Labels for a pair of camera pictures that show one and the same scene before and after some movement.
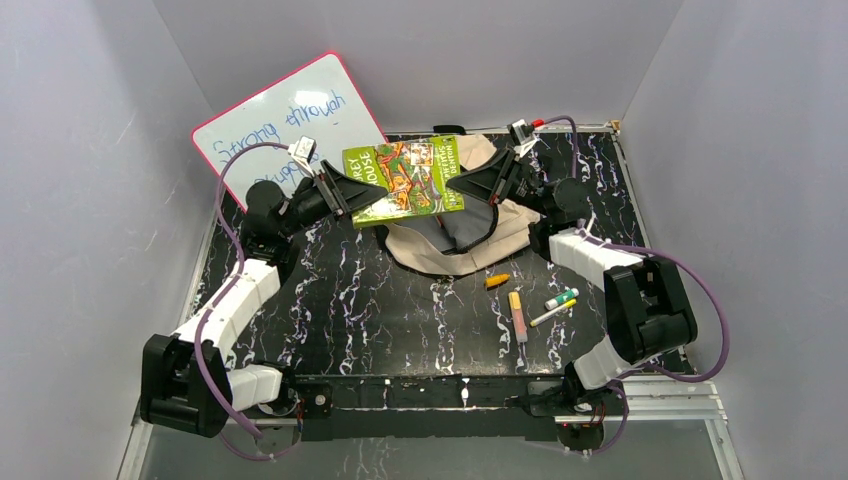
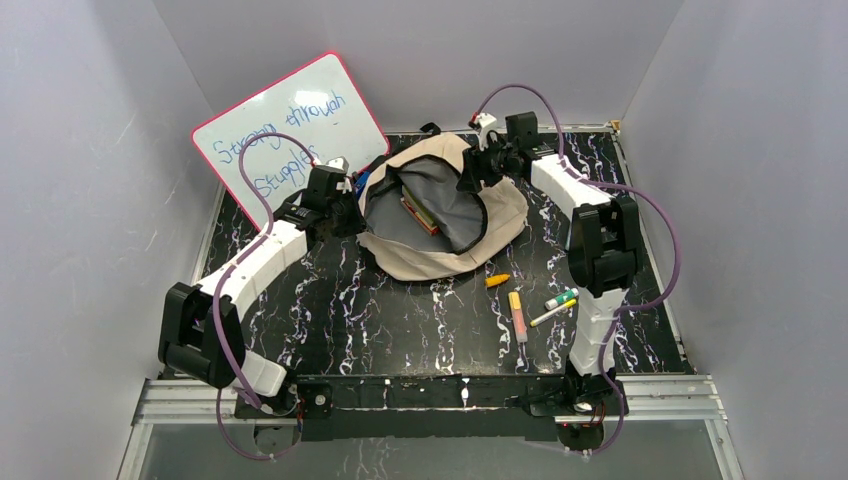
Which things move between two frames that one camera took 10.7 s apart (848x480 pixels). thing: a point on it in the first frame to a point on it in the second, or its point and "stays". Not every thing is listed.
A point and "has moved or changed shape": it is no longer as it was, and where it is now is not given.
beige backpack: (482, 235) has moved or changed shape
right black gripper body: (525, 188) to (494, 163)
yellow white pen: (563, 307) stays
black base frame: (522, 407) stays
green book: (415, 174) has moved or changed shape
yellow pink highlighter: (517, 315) stays
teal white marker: (562, 299) stays
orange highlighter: (497, 280) stays
